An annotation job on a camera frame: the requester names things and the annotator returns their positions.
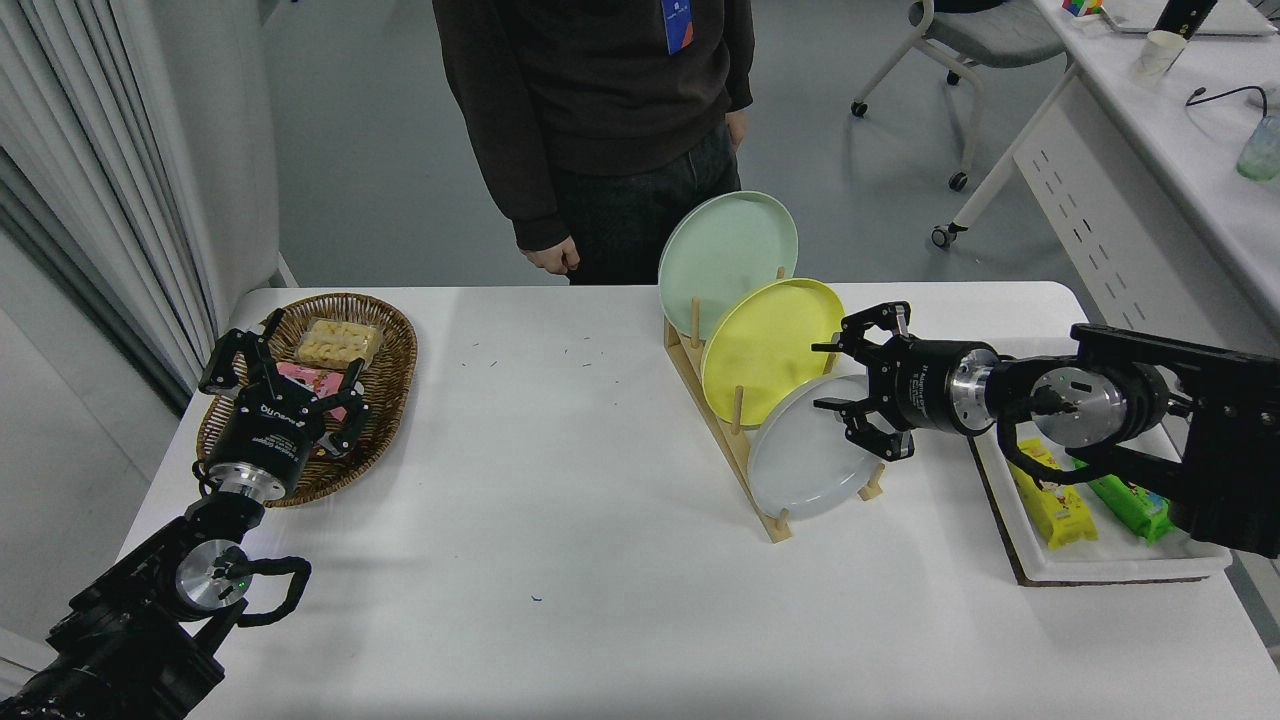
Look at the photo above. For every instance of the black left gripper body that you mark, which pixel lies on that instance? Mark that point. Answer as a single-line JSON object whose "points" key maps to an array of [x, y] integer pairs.
{"points": [[265, 435]]}

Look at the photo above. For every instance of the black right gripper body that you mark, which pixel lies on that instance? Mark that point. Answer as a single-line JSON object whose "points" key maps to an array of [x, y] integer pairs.
{"points": [[915, 385]]}

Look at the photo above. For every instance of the grey plate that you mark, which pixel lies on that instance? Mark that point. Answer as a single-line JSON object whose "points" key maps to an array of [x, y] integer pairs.
{"points": [[800, 470]]}

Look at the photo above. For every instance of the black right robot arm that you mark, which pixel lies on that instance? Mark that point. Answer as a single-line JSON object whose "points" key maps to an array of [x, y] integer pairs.
{"points": [[1230, 440]]}

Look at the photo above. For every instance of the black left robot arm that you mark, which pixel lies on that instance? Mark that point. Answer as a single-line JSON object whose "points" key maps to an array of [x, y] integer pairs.
{"points": [[130, 640]]}

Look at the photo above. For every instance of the yellow plate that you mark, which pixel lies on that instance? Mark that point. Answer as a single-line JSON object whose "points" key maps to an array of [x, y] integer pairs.
{"points": [[770, 345]]}

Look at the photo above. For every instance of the wooden plate rack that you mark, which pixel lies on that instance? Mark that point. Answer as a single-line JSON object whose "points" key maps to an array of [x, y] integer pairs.
{"points": [[779, 528]]}

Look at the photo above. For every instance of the pale green plate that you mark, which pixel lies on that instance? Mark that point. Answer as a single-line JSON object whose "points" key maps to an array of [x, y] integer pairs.
{"points": [[720, 255]]}

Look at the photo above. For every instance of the person's left hand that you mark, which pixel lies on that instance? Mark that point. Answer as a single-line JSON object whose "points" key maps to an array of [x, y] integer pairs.
{"points": [[738, 128]]}

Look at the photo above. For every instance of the person's right hand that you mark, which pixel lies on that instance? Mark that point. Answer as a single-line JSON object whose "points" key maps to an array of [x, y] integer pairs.
{"points": [[555, 257]]}

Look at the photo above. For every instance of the pink snack pack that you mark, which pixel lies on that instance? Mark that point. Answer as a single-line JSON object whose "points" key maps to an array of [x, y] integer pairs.
{"points": [[305, 380]]}

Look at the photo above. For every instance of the brown wicker basket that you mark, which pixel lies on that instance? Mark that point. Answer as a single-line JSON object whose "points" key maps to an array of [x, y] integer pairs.
{"points": [[395, 370]]}

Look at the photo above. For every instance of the clear pack of biscuits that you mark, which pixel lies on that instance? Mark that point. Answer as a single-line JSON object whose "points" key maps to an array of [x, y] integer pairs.
{"points": [[340, 342]]}

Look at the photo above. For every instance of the yellow snack pack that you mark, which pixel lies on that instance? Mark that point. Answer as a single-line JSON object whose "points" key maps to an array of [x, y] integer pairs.
{"points": [[1060, 510]]}

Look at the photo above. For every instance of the white lined tray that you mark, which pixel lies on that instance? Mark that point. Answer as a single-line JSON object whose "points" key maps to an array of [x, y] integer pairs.
{"points": [[1090, 565]]}

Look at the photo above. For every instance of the green snack pack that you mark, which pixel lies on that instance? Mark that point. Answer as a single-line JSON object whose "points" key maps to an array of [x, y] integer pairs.
{"points": [[1135, 505]]}

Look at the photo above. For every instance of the white curtain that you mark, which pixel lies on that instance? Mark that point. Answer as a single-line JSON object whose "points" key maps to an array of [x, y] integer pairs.
{"points": [[80, 150]]}

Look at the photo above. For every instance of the grey office chair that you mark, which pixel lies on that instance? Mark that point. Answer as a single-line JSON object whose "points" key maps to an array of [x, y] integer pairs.
{"points": [[990, 40]]}

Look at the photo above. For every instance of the white desk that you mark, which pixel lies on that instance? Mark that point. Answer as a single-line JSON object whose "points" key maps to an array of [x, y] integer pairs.
{"points": [[1180, 140]]}

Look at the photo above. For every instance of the blue id badge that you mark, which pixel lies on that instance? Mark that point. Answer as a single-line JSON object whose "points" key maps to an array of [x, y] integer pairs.
{"points": [[677, 25]]}

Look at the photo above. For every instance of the colourful puzzle cube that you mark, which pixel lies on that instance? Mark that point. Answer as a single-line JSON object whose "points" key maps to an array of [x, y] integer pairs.
{"points": [[1082, 6]]}

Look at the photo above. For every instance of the person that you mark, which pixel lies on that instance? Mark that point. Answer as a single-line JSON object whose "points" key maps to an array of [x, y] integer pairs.
{"points": [[590, 80]]}

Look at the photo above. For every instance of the white paper cup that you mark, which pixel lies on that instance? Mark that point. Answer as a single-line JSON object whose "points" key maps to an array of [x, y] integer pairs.
{"points": [[1162, 52]]}

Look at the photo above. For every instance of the translucent green cup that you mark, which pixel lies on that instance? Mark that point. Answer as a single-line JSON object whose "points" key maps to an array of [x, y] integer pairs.
{"points": [[1260, 150]]}

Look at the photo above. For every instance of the white laptop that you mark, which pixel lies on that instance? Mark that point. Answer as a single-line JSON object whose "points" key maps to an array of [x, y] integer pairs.
{"points": [[1240, 15]]}

